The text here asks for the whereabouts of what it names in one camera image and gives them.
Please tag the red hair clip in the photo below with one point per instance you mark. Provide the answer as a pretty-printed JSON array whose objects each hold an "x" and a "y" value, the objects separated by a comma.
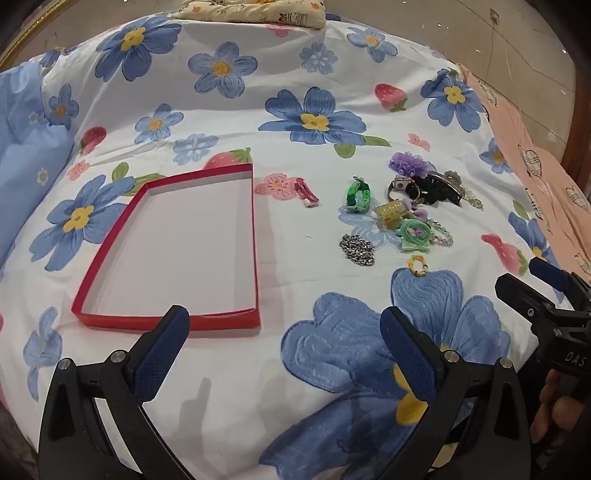
[{"x": 305, "y": 194}]

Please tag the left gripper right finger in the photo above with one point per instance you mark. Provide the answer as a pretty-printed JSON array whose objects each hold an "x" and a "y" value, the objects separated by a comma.
[{"x": 475, "y": 424}]

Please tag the beige patterned pillow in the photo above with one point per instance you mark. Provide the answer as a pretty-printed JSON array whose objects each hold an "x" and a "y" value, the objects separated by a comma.
[{"x": 299, "y": 13}]

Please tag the floral white bed sheet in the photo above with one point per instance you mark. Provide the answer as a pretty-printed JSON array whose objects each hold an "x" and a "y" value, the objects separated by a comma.
[{"x": 313, "y": 393}]

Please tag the light blue pillow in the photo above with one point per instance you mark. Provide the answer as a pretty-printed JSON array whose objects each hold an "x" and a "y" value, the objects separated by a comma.
[{"x": 33, "y": 151}]

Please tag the red shallow box tray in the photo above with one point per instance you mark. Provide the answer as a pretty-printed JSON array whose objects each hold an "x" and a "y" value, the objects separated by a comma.
[{"x": 186, "y": 240}]

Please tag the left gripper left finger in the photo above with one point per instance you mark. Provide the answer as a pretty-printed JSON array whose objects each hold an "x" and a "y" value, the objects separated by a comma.
[{"x": 73, "y": 441}]

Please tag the purple ruffled scrunchie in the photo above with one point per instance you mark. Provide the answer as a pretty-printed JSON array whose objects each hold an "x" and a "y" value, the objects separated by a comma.
[{"x": 409, "y": 165}]

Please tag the person's right hand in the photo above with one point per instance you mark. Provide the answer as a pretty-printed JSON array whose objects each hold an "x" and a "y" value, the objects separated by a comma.
[{"x": 563, "y": 412}]

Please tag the pink patterned blanket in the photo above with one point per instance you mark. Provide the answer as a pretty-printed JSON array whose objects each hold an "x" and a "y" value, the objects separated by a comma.
[{"x": 563, "y": 212}]

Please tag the yellow translucent claw clip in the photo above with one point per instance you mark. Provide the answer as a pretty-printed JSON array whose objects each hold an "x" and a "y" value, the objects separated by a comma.
[{"x": 391, "y": 215}]

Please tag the black velvet scrunchie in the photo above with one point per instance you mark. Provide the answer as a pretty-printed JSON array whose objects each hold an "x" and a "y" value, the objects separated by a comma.
[{"x": 435, "y": 187}]

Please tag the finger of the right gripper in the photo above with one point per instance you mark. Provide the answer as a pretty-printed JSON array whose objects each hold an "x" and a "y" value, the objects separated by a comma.
[
  {"x": 521, "y": 297},
  {"x": 557, "y": 278}
]

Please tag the rhinestone silver hair clip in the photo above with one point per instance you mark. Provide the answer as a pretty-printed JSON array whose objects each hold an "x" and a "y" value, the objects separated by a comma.
[{"x": 467, "y": 194}]

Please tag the square wrist watch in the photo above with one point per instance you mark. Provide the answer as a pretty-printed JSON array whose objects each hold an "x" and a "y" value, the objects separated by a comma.
[{"x": 404, "y": 185}]

